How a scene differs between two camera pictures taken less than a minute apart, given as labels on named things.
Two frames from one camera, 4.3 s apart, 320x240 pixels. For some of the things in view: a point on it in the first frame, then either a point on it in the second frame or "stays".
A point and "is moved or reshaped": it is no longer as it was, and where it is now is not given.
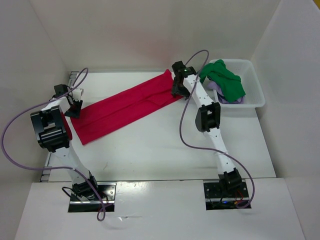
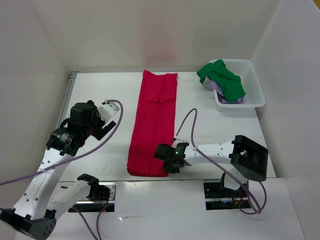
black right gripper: [176, 90] → [169, 169]
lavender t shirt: [212, 84] stays
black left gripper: [76, 113] → [100, 132]
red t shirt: [149, 95] is moved or reshaped
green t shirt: [229, 84] stays
